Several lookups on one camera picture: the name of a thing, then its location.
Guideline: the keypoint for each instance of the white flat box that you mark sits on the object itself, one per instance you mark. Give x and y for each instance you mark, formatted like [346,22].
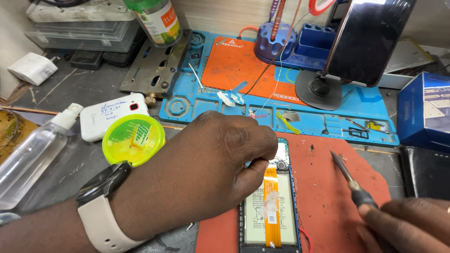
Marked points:
[404,58]

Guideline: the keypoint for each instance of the blue tape piece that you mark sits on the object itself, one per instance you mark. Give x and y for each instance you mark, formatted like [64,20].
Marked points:
[239,87]

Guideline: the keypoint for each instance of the person's right hand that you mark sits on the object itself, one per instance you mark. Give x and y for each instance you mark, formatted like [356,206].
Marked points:
[411,228]

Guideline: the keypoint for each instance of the green-label plastic bottle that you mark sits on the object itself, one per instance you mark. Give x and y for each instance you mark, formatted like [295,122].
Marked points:
[158,24]

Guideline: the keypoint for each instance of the purple screwdriver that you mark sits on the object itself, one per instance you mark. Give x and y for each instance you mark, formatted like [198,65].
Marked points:
[273,7]

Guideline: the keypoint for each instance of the black smartwatch with beige band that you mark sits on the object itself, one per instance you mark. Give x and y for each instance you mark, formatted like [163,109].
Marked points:
[102,182]

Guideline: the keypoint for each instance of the red screwdriver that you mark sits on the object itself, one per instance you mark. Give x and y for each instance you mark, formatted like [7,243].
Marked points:
[278,19]

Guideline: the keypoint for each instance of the white plastic strip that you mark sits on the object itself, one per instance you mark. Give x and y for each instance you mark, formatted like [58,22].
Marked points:
[196,76]

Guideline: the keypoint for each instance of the white charger adapter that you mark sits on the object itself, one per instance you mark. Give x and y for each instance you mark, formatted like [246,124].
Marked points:
[31,68]

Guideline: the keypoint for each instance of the blue and orange repair mat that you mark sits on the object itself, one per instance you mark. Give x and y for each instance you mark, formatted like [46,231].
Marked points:
[351,105]

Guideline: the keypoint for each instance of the yellow-green round tub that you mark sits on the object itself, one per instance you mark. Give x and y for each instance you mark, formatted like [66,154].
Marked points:
[119,147]

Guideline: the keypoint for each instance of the white handwritten-label device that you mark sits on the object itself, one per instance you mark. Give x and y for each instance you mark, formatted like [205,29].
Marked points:
[105,116]

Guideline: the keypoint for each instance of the clear spray bottle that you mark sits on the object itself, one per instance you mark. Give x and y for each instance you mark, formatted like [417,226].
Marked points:
[31,158]

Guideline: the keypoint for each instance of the person's left hand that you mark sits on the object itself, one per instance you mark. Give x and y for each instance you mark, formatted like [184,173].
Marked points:
[190,175]

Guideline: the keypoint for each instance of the black smartphone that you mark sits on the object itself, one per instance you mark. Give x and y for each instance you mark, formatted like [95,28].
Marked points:
[365,42]

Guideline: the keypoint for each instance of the clear plastic box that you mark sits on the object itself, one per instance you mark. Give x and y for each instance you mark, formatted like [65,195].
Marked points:
[81,35]

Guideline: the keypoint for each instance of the small metal shield plate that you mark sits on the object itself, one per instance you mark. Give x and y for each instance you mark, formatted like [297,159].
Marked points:
[293,116]

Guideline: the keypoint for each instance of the blue carton box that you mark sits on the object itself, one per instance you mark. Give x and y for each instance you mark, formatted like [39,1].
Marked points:
[415,112]

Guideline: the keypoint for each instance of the metal jig plate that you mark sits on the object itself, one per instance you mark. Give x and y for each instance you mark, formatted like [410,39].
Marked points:
[147,70]

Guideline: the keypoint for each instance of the blue round screwdriver holder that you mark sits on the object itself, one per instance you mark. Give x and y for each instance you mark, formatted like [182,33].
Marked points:
[272,49]

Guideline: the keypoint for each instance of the black wallet case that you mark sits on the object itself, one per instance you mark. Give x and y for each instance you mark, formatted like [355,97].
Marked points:
[425,172]

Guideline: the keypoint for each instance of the brass knob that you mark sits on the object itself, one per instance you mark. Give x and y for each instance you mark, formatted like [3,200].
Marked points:
[151,99]

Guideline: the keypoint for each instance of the red work mat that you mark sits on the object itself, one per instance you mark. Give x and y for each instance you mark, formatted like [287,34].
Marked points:
[327,210]

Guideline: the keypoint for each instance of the brown round container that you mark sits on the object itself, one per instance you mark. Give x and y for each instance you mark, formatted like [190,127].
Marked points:
[14,133]

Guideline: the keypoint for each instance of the black sim tray parts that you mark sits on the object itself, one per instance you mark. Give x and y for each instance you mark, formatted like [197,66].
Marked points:
[355,131]

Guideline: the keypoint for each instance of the small yellow flex part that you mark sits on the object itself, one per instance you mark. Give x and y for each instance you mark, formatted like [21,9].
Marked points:
[374,126]

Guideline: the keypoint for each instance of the white tape piece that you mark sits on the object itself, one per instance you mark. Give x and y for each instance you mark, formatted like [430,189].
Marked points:
[225,98]

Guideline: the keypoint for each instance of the black phone stand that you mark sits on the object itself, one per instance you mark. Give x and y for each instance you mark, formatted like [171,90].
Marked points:
[316,89]

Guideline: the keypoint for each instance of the blue rectangular tool holder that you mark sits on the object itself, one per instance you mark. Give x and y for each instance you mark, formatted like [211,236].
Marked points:
[313,44]

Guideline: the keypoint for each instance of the large black keypad phone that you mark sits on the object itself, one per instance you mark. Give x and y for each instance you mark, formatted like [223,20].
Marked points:
[123,54]

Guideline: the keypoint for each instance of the smartphone with exposed battery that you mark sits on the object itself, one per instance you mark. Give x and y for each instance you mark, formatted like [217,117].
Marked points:
[260,218]

